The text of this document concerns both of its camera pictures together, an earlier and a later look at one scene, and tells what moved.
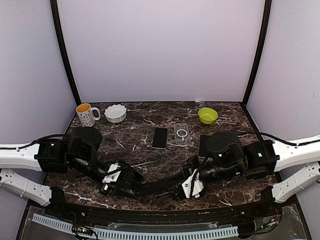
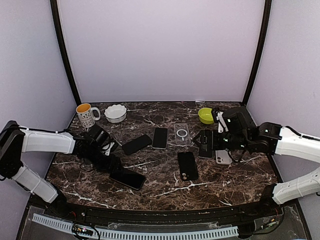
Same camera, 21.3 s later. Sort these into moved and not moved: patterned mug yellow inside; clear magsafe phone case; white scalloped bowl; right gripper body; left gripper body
Moved: right gripper body; left gripper body
Not moved: patterned mug yellow inside; white scalloped bowl; clear magsafe phone case
